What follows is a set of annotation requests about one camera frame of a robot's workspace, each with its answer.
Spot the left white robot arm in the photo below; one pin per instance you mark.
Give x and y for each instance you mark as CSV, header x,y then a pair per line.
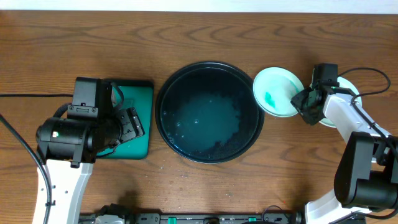
x,y
70,141

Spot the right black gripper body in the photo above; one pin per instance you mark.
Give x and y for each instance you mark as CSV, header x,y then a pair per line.
x,y
308,104

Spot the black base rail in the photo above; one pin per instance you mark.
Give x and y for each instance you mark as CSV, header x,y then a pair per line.
x,y
118,214

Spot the round black serving tray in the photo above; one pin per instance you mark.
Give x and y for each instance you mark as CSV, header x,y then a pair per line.
x,y
206,112

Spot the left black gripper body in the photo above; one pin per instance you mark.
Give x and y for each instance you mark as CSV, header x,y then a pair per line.
x,y
131,124

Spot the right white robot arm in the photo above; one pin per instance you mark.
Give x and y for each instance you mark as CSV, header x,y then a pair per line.
x,y
365,183

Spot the rectangular green water tray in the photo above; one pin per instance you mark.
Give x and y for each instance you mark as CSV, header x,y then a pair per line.
x,y
138,94

